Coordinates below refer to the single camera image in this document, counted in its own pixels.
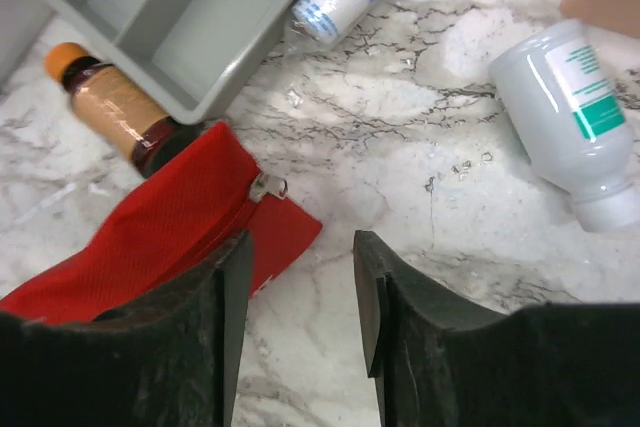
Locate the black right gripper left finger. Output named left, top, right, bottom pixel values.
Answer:
left=1, top=232, right=254, bottom=427

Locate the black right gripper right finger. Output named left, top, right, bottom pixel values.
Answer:
left=353, top=230, right=639, bottom=426

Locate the red first aid kit pouch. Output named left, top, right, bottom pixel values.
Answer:
left=1, top=122, right=322, bottom=324

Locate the brown bottle orange cap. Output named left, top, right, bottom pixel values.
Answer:
left=45, top=42, right=201, bottom=178

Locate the white bottle green label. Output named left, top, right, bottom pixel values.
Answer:
left=489, top=19, right=639, bottom=232

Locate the grey plastic divider tray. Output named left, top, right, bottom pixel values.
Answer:
left=45, top=0, right=295, bottom=124

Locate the grey metal first aid case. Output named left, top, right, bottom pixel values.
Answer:
left=1, top=0, right=52, bottom=85

